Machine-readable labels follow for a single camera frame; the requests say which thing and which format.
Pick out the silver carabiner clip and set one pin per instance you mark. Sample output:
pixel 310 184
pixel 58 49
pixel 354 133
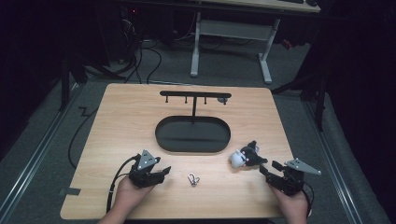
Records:
pixel 190 178

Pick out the white round object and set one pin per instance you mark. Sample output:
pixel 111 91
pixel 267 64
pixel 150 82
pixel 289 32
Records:
pixel 249 154

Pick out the white metal frame desk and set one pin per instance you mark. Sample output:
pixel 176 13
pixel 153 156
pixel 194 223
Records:
pixel 235 30

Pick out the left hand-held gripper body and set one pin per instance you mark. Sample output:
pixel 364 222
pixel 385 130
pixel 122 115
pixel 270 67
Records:
pixel 141 177

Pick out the person's left hand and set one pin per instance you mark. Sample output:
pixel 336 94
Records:
pixel 130 194

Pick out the person's right hand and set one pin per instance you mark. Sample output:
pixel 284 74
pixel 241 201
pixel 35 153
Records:
pixel 294 205

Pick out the black oval tray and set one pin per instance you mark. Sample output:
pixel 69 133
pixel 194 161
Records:
pixel 193 137

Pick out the black metal stand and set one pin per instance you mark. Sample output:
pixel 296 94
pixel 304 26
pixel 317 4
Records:
pixel 320 102
pixel 64 84

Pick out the small grey hanging charm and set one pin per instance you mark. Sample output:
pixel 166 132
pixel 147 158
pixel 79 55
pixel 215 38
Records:
pixel 222 100

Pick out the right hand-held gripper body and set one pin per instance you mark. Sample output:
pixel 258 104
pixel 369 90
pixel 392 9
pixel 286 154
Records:
pixel 289 182

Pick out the grey tape strip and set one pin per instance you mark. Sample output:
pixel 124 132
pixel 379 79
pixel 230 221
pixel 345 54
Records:
pixel 70 191

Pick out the metal floor rail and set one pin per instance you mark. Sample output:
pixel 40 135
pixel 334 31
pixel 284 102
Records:
pixel 333 161
pixel 37 155

